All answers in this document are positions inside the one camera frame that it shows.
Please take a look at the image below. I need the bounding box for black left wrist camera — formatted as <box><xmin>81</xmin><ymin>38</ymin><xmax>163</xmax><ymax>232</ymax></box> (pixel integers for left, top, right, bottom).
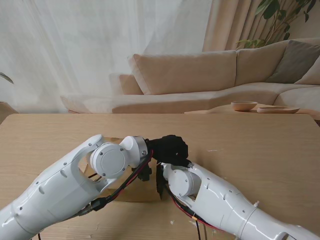
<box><xmin>138</xmin><ymin>162</ymin><xmax>153</xmax><ymax>182</ymax></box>

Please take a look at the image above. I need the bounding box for beige cushion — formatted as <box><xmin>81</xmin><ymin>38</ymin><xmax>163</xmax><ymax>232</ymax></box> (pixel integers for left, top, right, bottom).
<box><xmin>294</xmin><ymin>62</ymin><xmax>320</xmax><ymax>86</ymax></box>

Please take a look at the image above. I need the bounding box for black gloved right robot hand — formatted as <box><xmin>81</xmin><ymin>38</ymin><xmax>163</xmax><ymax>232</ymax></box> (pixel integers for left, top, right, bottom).
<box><xmin>174</xmin><ymin>157</ymin><xmax>194</xmax><ymax>169</ymax></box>

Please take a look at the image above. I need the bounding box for shallow wooden dish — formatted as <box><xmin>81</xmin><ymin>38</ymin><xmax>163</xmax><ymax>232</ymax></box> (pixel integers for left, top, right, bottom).
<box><xmin>256</xmin><ymin>106</ymin><xmax>300</xmax><ymax>114</ymax></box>

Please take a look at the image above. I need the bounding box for white sheer curtain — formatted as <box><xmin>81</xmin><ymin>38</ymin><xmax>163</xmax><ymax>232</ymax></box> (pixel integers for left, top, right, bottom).
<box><xmin>0</xmin><ymin>0</ymin><xmax>213</xmax><ymax>115</ymax></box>

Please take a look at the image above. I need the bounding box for tall green leafy plant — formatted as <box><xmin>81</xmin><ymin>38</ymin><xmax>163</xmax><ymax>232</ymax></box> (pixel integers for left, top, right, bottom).
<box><xmin>236</xmin><ymin>0</ymin><xmax>318</xmax><ymax>50</ymax></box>

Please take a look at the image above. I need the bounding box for brown paper bag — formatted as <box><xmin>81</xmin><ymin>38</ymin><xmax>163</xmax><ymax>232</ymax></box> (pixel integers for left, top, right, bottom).
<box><xmin>83</xmin><ymin>136</ymin><xmax>166</xmax><ymax>203</ymax></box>

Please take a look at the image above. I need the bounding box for right arm red black cable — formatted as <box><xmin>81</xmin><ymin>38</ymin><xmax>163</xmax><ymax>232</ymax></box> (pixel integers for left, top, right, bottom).
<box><xmin>163</xmin><ymin>184</ymin><xmax>226</xmax><ymax>240</ymax></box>

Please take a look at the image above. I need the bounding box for wooden bowl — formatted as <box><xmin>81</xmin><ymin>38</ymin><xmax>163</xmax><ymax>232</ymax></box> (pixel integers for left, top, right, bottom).
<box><xmin>230</xmin><ymin>100</ymin><xmax>258</xmax><ymax>112</ymax></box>

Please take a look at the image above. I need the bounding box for beige sofa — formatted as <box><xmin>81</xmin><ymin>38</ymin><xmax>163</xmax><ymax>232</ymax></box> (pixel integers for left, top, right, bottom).
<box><xmin>61</xmin><ymin>37</ymin><xmax>320</xmax><ymax>115</ymax></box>

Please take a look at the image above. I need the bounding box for left arm red black cable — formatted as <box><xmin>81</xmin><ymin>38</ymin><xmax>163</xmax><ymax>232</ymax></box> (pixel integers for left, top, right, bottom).
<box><xmin>77</xmin><ymin>148</ymin><xmax>155</xmax><ymax>216</ymax></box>

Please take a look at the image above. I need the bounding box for grey cushion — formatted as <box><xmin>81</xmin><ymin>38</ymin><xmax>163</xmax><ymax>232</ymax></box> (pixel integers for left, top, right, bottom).
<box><xmin>266</xmin><ymin>39</ymin><xmax>320</xmax><ymax>85</ymax></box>

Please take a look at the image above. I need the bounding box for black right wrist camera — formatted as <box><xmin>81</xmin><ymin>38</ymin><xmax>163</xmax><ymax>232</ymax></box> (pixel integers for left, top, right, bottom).
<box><xmin>155</xmin><ymin>163</ymin><xmax>168</xmax><ymax>201</ymax></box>

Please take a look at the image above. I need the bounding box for beige planter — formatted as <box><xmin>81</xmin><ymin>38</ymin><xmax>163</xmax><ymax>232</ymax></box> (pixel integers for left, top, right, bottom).
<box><xmin>0</xmin><ymin>101</ymin><xmax>19</xmax><ymax>125</ymax></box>

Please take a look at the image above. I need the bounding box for single green plant leaf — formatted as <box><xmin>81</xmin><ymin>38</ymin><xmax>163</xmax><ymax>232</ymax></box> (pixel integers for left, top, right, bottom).
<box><xmin>0</xmin><ymin>72</ymin><xmax>15</xmax><ymax>85</ymax></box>

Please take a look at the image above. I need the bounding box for beige curtain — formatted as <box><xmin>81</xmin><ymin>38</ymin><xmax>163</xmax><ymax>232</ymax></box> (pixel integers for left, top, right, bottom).
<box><xmin>202</xmin><ymin>0</ymin><xmax>278</xmax><ymax>52</ymax></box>

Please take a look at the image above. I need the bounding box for arm red black cable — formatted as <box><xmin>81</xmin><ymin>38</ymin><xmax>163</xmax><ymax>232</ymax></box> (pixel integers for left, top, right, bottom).
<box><xmin>77</xmin><ymin>148</ymin><xmax>155</xmax><ymax>216</ymax></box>
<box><xmin>163</xmin><ymin>184</ymin><xmax>226</xmax><ymax>240</ymax></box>

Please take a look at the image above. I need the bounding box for wooden coffee table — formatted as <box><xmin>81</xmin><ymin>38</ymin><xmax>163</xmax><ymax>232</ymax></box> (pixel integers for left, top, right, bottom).
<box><xmin>184</xmin><ymin>103</ymin><xmax>320</xmax><ymax>126</ymax></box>

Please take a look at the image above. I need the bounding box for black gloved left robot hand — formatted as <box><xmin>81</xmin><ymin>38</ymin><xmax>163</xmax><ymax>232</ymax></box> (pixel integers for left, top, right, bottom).
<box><xmin>146</xmin><ymin>134</ymin><xmax>189</xmax><ymax>166</ymax></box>

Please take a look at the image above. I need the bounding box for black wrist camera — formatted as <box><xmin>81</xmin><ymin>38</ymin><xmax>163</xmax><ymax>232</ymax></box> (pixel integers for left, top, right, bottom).
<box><xmin>155</xmin><ymin>163</ymin><xmax>168</xmax><ymax>201</ymax></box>
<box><xmin>138</xmin><ymin>162</ymin><xmax>153</xmax><ymax>182</ymax></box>

